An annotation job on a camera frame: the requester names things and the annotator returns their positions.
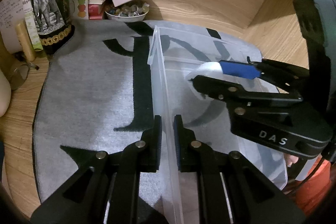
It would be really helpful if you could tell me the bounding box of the white power adapter plug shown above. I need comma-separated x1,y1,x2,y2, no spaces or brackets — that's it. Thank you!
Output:
186,60,262,80

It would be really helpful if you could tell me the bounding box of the clear plastic organizer bin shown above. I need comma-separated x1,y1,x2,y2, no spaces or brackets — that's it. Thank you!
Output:
147,26,288,223

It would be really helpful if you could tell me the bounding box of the grey rug with black letters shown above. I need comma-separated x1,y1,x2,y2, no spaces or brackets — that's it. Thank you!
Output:
32,18,289,224

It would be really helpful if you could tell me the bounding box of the white bowl of beads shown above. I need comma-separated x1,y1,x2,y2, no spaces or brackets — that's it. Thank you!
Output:
104,2,150,23

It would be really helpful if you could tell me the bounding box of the round glass jar lid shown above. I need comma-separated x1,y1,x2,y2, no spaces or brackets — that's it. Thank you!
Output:
9,60,39,90

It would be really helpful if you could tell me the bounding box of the red small box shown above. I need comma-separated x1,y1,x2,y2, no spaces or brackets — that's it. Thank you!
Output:
88,4,104,20

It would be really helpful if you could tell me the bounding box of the beige lip balm tube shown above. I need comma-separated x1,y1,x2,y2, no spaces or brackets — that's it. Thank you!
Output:
15,19,36,62

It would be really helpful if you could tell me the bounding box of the fruit sticker white card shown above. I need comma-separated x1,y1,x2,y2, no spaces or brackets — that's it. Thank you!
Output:
70,0,89,20

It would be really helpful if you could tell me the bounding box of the white handwritten note paper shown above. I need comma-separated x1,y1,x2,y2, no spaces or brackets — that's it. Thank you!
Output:
0,0,25,54

